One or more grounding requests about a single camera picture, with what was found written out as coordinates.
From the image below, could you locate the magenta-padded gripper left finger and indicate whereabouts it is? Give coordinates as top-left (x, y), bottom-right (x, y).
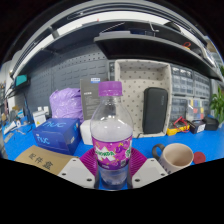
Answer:
top-left (57, 147), bottom-right (100, 190)

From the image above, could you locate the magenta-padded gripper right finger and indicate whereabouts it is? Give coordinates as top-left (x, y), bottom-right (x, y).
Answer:
top-left (127, 147), bottom-right (169, 190)

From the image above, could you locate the purple-capped clear drink bottle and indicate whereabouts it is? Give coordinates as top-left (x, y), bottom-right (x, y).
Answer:
top-left (89, 80), bottom-right (135, 191)

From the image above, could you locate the beige dotted ceramic mug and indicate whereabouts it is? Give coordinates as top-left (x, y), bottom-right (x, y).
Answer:
top-left (151, 142), bottom-right (195, 175)

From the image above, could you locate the brown cardboard box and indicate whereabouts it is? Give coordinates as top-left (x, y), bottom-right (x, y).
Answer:
top-left (14, 144), bottom-right (79, 176)

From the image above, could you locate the blue cardboard box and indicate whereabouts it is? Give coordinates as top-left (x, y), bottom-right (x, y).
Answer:
top-left (32, 117), bottom-right (82, 156)

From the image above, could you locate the flat round red coaster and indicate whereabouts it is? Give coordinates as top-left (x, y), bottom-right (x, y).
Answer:
top-left (192, 151), bottom-right (207, 165)

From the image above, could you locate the yellow multimeter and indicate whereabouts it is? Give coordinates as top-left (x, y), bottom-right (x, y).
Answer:
top-left (166, 116), bottom-right (191, 137)

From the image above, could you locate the small white device box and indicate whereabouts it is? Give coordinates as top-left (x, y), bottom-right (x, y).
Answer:
top-left (32, 109), bottom-right (48, 128)

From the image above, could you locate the purple plastic bag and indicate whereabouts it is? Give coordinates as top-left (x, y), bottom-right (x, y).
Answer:
top-left (49, 87), bottom-right (85, 125)

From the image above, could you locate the dark grey upright box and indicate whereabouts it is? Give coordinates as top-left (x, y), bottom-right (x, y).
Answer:
top-left (79, 77), bottom-right (110, 121)

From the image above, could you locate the flat black pouch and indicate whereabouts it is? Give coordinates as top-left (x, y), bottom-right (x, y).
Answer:
top-left (203, 115), bottom-right (220, 132)

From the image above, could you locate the drawer cabinet with coloured contents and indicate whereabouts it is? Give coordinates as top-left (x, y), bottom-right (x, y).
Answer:
top-left (170, 96), bottom-right (210, 123)

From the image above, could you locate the white dotted storage bin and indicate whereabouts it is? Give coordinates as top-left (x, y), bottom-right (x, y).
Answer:
top-left (114, 59), bottom-right (173, 139)

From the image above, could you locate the green potted plant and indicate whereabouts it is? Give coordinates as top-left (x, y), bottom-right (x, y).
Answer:
top-left (209, 86), bottom-right (224, 124)

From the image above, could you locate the teal-screen monitor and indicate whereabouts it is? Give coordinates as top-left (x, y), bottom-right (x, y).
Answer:
top-left (13, 73), bottom-right (30, 89)

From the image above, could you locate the black shelf unit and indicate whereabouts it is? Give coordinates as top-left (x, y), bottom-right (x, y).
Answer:
top-left (9, 19), bottom-right (223, 83)

